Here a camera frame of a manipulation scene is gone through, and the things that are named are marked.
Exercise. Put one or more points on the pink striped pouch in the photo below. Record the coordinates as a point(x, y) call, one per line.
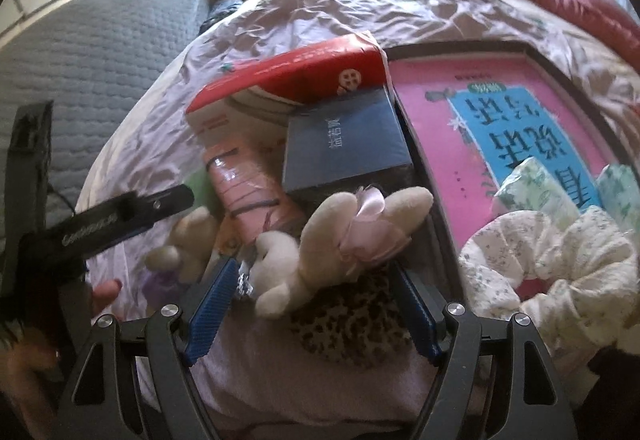
point(245, 190)

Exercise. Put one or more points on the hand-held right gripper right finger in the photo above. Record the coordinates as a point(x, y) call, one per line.
point(417, 315)

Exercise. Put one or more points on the red and white box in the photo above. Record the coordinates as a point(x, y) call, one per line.
point(300, 70)

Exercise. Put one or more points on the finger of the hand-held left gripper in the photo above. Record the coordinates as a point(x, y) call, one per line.
point(165, 202)

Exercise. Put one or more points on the small beige plush toy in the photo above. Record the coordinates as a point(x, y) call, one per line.
point(187, 235)

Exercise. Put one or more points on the purple wrinkled bed cover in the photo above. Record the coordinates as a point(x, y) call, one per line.
point(350, 0)

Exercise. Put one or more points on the pink and blue book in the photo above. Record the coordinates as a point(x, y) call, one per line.
point(440, 130)

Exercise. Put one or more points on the person's left hand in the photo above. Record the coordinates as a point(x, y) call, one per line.
point(107, 292)

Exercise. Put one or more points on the dark patterned cloth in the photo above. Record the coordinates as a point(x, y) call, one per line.
point(222, 10)

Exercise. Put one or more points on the white floral scrunchie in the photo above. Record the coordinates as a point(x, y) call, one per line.
point(575, 250)

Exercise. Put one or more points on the orange snack bag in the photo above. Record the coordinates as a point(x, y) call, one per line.
point(227, 240)

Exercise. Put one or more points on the grey quilted headboard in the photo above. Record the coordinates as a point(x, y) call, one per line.
point(100, 60)

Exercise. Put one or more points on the leopard print scrunchie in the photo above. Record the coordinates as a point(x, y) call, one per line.
point(340, 320)

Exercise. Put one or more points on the green tissue pack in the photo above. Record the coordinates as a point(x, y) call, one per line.
point(620, 195)
point(530, 190)

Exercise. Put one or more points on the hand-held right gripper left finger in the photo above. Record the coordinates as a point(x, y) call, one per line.
point(212, 310)

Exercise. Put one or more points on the cream rabbit plush toy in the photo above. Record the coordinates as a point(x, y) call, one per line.
point(320, 240)

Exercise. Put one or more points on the dark blue box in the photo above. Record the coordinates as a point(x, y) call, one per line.
point(340, 140)

